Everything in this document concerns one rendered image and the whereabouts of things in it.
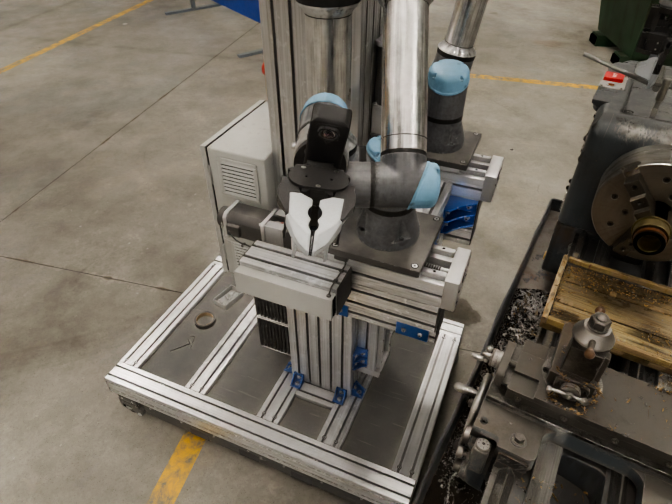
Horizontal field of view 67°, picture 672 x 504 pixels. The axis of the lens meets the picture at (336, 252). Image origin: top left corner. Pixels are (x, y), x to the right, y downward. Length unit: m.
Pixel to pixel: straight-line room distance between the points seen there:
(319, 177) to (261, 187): 0.83
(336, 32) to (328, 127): 0.41
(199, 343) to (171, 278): 0.74
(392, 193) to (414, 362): 1.44
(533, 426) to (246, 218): 0.85
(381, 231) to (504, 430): 0.51
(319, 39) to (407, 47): 0.18
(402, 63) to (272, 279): 0.62
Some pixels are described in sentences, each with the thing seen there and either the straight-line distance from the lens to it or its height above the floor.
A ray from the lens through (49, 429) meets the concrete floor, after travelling 2.51.
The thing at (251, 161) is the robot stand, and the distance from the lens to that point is 1.40.
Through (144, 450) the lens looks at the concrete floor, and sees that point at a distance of 2.30.
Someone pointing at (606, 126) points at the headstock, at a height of 1.23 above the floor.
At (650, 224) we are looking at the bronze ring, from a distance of 1.54.
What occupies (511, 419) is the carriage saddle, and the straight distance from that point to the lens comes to 1.24.
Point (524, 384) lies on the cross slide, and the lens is 1.23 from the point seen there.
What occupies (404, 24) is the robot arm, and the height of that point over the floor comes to 1.67.
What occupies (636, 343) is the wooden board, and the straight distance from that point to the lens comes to 1.54.
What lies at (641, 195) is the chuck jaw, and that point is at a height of 1.16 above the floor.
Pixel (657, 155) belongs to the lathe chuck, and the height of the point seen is 1.23.
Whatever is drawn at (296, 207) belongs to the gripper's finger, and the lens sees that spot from 0.56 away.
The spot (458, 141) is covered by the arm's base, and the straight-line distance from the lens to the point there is 1.58.
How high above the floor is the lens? 1.91
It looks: 40 degrees down
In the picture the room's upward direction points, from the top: straight up
